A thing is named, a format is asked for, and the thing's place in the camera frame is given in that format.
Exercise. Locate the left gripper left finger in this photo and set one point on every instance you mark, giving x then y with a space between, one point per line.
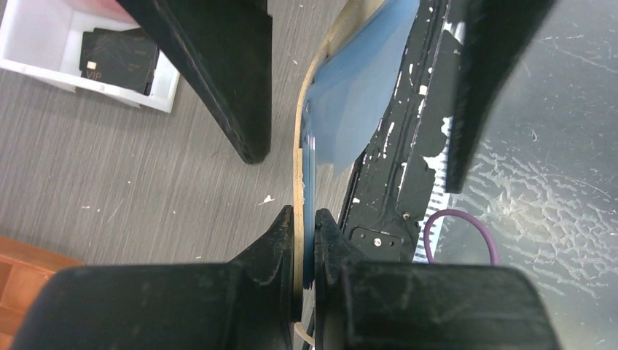
246 303

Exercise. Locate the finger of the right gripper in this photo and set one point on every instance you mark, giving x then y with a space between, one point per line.
223 49
496 35

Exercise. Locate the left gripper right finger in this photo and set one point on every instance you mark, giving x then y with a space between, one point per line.
368 304

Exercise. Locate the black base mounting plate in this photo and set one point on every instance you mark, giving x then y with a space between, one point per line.
399 181

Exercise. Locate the black item in white bin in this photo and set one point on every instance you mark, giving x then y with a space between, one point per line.
126 59

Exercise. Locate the white plastic bin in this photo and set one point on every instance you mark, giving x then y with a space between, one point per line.
43 40

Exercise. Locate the wooden compartment tray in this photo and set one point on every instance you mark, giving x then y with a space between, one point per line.
25 269

